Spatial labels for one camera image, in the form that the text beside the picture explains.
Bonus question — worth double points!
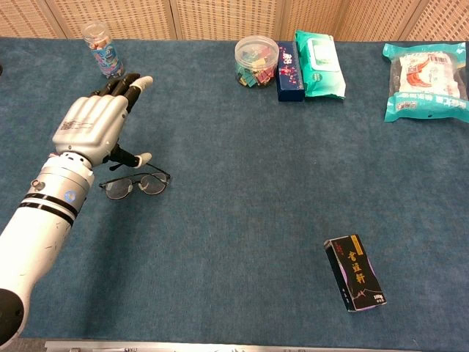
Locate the clear tub of binder clips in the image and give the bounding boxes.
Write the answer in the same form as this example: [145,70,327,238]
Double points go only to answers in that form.
[234,35,280,89]

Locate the clear snack jar blue label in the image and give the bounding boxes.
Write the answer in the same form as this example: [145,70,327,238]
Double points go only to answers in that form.
[81,21,126,79]

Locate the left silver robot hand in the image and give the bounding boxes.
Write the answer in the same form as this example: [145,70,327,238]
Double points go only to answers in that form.
[51,73,154,170]

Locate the dark blue rectangular box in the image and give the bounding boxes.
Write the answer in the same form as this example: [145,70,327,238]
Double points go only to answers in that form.
[276,40,306,103]

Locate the woven wicker folding screen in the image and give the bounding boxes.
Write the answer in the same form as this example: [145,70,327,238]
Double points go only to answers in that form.
[0,0,469,42]

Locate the black box gold lettering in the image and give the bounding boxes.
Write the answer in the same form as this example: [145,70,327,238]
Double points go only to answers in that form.
[323,233,385,313]

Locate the teal packaged food bag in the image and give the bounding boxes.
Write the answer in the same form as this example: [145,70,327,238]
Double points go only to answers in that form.
[382,42,469,124]

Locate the green wet wipes pack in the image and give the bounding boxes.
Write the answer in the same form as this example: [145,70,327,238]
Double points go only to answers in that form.
[295,29,347,100]

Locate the blue felt table cloth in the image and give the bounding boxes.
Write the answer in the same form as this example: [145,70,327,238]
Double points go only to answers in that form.
[0,36,469,340]

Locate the aluminium rail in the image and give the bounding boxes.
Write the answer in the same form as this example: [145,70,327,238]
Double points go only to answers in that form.
[43,340,422,352]

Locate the thin-framed eyeglasses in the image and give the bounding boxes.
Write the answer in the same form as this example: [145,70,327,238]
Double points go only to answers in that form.
[98,164,171,200]

